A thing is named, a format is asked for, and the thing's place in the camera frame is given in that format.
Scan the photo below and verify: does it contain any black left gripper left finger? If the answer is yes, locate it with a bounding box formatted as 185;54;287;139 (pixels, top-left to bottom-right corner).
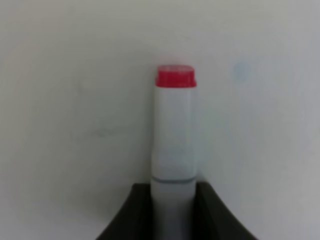
96;183;153;240

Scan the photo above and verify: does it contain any white marker pink cap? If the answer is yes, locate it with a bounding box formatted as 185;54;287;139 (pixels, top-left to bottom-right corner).
151;65;197;240

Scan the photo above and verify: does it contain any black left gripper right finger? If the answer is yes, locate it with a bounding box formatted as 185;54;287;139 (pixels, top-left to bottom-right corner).
192;182;256;240

